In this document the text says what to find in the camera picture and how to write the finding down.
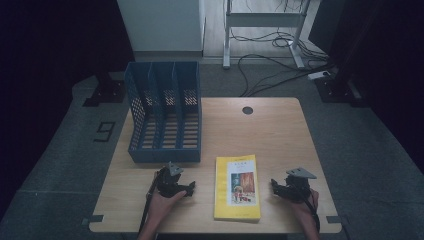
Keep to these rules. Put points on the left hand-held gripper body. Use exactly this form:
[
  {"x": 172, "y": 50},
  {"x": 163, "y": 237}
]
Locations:
[{"x": 166, "y": 185}]

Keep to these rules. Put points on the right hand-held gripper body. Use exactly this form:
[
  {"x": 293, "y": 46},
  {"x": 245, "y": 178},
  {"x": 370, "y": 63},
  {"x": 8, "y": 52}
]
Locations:
[{"x": 296, "y": 190}]

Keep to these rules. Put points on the yellow book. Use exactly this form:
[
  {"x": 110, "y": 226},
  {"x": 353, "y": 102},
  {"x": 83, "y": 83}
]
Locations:
[{"x": 237, "y": 188}]

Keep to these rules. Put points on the blue plastic file rack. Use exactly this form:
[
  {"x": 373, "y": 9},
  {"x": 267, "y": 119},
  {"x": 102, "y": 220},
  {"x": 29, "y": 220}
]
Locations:
[{"x": 166, "y": 133}]

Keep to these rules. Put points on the person's right hand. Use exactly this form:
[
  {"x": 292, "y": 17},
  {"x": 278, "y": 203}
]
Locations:
[{"x": 305, "y": 208}]

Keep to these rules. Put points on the person's left hand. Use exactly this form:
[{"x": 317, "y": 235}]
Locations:
[{"x": 161, "y": 205}]

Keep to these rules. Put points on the grey tape piece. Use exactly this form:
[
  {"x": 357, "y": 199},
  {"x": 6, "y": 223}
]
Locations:
[
  {"x": 93, "y": 220},
  {"x": 336, "y": 219}
]

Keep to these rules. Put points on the round dark table grommet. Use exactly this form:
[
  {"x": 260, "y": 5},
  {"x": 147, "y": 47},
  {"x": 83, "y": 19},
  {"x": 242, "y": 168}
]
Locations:
[{"x": 247, "y": 110}]

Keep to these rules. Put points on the black stand base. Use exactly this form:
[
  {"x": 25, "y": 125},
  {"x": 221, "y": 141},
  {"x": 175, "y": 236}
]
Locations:
[
  {"x": 336, "y": 91},
  {"x": 106, "y": 93}
]

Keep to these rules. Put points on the white power strip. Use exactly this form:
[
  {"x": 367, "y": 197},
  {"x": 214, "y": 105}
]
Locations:
[{"x": 319, "y": 75}]

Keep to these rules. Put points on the dark curtain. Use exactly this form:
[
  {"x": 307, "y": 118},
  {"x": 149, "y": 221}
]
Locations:
[
  {"x": 383, "y": 66},
  {"x": 43, "y": 66}
]

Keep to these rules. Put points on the white cabinet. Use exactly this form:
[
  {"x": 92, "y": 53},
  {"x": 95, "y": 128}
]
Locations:
[{"x": 161, "y": 26}]

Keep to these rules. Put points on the white metal desk frame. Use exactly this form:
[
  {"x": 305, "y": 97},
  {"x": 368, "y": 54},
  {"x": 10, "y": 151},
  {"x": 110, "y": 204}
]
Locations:
[{"x": 263, "y": 19}]

